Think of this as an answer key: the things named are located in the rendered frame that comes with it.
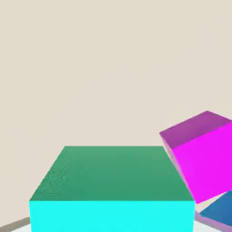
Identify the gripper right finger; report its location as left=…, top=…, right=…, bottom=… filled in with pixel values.
left=194, top=210, right=232, bottom=232

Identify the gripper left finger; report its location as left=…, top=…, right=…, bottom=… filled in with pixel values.
left=0, top=216, right=31, bottom=232

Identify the small cyan cube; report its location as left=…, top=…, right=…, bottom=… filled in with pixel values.
left=29, top=145, right=196, bottom=232

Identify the small blue cube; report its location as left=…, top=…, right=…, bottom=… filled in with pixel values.
left=198, top=189, right=232, bottom=227

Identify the small magenta cube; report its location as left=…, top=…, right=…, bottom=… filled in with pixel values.
left=159, top=110, right=232, bottom=205

